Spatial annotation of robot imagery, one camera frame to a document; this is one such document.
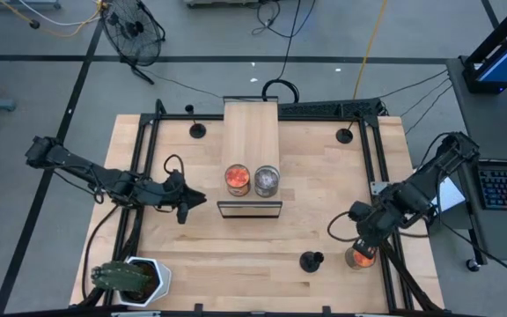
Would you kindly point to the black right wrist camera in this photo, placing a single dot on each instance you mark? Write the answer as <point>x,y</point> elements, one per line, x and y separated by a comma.
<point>365,248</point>

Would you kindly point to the black aluminium table frame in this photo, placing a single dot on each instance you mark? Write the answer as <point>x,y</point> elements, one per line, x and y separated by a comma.
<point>178,117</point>

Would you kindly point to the black candlestick holder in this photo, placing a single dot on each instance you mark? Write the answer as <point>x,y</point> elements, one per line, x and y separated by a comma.
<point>310,263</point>
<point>344,136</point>
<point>197,130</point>

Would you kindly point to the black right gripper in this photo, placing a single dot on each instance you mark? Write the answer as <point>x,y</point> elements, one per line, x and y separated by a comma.
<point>374,220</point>

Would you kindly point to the wooden shelf with black frame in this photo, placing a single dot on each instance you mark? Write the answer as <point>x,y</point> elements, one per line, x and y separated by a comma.
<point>251,132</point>

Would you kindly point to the white paper sheet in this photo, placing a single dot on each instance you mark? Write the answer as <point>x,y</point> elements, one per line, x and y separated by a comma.
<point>451,198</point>

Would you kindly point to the backlit black keyboard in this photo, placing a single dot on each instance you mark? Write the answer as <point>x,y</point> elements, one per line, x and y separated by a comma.
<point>506,189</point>

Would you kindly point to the black floor fan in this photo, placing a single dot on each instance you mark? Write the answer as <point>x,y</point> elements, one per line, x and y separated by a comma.
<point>132,31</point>

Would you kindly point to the white hexagonal plant pot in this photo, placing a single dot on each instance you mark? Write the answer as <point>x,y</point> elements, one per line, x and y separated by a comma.
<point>162,282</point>

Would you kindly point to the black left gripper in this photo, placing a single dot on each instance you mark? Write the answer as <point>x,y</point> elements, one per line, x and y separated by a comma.
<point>176,189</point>

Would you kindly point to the black caster wheel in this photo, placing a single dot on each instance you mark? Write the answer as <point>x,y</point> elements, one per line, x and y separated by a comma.
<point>472,265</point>

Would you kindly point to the silver candle jar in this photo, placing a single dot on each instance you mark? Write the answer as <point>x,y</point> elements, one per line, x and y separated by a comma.
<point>266,178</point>

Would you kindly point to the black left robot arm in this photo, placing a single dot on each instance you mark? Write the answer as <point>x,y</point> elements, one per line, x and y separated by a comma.
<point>82,169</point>

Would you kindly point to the grey side desk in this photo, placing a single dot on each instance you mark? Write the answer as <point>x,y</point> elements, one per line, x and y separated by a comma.
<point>491,132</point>

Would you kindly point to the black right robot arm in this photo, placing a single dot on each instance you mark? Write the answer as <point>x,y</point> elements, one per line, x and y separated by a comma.
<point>425,187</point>

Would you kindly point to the green cactus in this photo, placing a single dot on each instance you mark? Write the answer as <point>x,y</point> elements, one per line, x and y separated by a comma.
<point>119,277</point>

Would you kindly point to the orange candle jar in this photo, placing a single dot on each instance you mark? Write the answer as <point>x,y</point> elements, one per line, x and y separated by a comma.
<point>237,176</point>
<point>365,263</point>

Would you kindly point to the grey metal bracket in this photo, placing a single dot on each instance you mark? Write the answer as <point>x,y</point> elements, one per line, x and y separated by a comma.
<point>376,188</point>

